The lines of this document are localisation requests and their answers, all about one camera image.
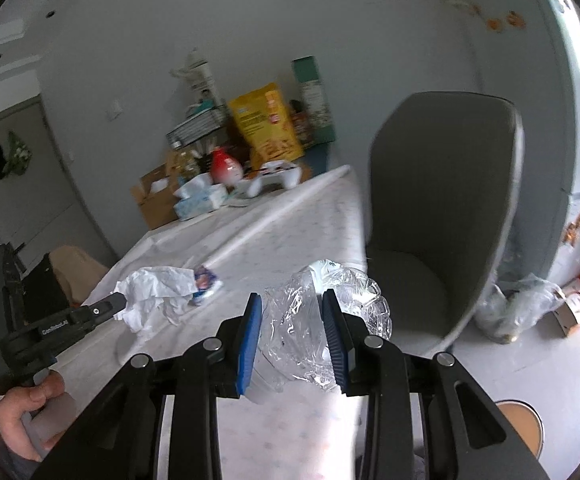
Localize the clear plastic wrap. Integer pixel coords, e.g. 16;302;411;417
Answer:
254;259;393;392

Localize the blue tissue packet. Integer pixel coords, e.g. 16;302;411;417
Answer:
190;266;223;307

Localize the white paper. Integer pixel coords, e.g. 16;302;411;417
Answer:
113;266;199;333

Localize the round trash bin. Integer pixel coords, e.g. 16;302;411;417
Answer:
496;400;544;458

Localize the person's left hand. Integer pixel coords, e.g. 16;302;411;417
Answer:
0;370;76;463

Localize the floral white tablecloth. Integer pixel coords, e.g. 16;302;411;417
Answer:
57;166;366;479

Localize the blue tissue box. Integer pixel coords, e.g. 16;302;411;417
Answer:
174;172;228;220

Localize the white game controller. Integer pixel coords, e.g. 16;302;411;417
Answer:
235;160;302;198

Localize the clear plastic bag on floor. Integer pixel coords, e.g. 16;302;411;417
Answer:
474;274;565;344

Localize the open brown cardboard box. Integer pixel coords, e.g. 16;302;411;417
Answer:
130;165;178;230

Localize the grey upholstered chair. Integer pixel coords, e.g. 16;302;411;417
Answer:
366;91;524;356

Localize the green tall box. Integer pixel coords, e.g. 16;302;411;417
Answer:
292;56;337;144

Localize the black mesh rack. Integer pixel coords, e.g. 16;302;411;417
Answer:
166;107;226;150

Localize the yellow snack bag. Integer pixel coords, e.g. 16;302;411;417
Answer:
228;82;304;170

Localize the orange white box on floor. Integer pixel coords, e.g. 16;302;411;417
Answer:
553;275;580;337

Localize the white tall carton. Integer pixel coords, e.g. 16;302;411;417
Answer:
169;48;223;114

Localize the white refrigerator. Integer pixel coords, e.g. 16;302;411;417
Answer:
448;0;580;285

